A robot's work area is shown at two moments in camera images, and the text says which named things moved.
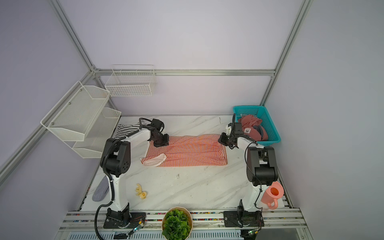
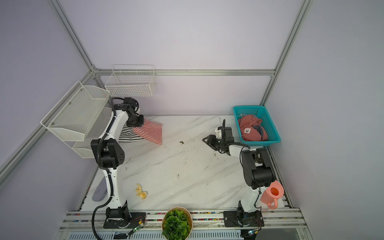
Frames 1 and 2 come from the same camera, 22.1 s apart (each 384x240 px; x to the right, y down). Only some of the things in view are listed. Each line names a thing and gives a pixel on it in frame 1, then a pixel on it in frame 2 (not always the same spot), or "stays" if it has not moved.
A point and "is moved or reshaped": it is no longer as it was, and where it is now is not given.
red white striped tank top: (190, 150) is moved or reshaped
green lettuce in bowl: (177, 223) stays
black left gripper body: (160, 140) to (135, 121)
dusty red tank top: (251, 125) stays
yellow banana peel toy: (141, 194) stays
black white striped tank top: (125, 130) stays
